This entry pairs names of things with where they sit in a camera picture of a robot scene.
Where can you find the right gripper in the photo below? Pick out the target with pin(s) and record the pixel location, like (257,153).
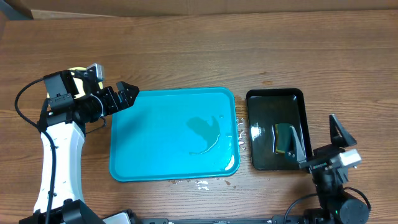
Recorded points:
(293,154)

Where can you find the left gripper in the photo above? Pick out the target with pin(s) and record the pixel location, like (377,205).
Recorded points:
(109,93)

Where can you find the yellow green sponge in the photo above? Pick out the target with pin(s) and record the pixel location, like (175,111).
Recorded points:
(282,138)

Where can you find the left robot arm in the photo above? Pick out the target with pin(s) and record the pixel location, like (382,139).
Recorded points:
(60,198)

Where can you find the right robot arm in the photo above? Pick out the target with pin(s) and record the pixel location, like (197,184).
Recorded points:
(341,204)

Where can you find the yellow-green plate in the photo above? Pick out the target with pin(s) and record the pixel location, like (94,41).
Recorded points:
(79,84)

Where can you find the black water tray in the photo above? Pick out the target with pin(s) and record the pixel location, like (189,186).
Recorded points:
(267,108)

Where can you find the teal plastic tray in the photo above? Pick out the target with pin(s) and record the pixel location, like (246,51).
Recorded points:
(175,134)

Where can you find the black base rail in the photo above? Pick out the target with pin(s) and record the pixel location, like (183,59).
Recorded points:
(217,221)

